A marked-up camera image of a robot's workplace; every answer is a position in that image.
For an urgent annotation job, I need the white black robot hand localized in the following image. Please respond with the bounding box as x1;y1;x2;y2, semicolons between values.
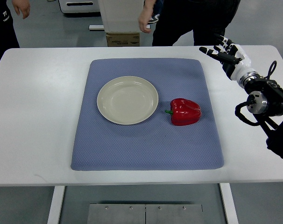
199;34;259;86

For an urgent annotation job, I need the red bell pepper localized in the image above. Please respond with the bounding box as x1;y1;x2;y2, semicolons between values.
165;98;202;126

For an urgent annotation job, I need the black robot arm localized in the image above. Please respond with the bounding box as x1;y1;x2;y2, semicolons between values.
235;61;283;159

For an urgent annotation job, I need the cream round plate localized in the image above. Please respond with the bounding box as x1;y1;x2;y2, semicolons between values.
97;76;159;125

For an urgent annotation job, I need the person in black centre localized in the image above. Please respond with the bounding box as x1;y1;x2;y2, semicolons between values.
152;0;240;46

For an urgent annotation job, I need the person in black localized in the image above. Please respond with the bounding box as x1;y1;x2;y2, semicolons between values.
0;0;20;60
152;0;240;46

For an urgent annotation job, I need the blue quilted mat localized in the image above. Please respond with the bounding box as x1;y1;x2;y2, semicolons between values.
71;58;224;171

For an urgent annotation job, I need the cardboard box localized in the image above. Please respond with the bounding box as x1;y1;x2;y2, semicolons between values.
106;33;140;47

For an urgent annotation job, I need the white machine column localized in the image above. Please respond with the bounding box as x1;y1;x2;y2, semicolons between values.
98;0;144;33

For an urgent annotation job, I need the white table leg right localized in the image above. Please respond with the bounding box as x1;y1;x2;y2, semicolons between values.
219;183;239;224

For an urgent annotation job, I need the white table leg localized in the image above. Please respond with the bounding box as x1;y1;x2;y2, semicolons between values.
219;183;239;224
47;186;65;224

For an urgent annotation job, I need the white table leg left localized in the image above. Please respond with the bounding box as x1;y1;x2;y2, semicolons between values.
47;186;65;224

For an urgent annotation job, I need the person in black left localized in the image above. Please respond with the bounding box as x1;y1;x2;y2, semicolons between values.
0;0;20;60

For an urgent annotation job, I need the white appliance with handle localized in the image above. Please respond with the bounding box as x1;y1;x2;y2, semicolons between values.
58;0;100;14

